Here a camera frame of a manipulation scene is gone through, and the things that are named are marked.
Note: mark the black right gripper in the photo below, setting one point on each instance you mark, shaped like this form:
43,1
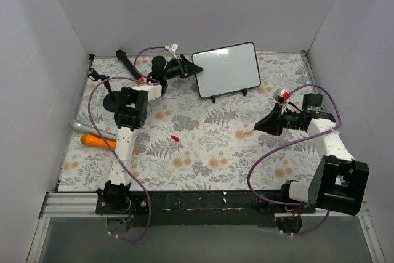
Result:
277,120

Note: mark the black whiteboard easel stand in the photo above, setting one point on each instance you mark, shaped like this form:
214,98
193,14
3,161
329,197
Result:
213,98

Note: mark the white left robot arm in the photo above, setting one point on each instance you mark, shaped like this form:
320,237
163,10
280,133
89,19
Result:
130,115

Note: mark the black framed whiteboard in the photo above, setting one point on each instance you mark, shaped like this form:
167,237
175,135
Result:
227,70

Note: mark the floral patterned table mat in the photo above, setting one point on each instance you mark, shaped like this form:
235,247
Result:
214,153

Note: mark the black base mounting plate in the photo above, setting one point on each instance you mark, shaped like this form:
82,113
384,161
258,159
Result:
173,208

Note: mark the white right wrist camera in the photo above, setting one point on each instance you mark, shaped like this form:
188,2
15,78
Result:
281,95

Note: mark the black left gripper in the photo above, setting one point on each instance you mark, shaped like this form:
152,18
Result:
184,66

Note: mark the black round microphone stand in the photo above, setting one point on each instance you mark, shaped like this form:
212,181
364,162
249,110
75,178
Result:
110,100

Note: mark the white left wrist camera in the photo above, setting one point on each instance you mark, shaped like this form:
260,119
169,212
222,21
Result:
172,49

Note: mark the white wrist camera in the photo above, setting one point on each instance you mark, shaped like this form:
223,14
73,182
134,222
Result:
172,49
281,95

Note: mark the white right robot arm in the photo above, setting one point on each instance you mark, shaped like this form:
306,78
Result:
340,180

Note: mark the red marker cap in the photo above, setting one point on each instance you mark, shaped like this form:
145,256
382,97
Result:
175,138

